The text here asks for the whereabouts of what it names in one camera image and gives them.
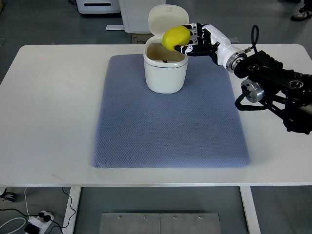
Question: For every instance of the white power strip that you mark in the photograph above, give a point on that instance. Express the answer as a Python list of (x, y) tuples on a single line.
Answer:
[(39, 224)]

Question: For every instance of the white table leg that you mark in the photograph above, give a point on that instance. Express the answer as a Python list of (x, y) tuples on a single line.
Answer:
[(249, 210), (71, 210)]

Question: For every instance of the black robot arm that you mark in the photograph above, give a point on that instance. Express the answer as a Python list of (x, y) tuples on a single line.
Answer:
[(267, 85)]

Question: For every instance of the cardboard box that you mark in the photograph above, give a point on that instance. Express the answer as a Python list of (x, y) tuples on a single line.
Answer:
[(140, 38)]

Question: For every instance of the white machine with black slot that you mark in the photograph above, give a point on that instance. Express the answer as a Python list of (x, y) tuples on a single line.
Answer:
[(98, 6)]

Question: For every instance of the white table left leg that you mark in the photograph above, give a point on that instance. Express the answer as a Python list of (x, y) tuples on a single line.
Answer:
[(71, 210)]

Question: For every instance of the grey floor outlet cover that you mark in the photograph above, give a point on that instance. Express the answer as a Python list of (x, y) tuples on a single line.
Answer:
[(234, 40)]

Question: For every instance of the white cabinet base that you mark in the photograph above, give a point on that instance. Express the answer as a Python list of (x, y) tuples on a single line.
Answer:
[(135, 14)]

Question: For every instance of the white trash bin open lid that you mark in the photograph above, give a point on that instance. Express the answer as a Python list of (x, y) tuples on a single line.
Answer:
[(165, 70)]

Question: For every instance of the person's shoe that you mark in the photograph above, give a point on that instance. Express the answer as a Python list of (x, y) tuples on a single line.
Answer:
[(302, 14)]

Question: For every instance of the white table right leg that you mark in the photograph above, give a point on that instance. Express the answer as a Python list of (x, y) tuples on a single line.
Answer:
[(249, 210)]

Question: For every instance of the yellow lemon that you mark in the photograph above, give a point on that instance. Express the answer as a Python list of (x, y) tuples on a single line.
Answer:
[(177, 36)]

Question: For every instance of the blue textured mat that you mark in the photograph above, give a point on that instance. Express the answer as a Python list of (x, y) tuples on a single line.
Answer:
[(196, 127)]

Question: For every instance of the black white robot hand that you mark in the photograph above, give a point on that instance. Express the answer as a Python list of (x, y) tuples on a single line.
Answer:
[(206, 40)]

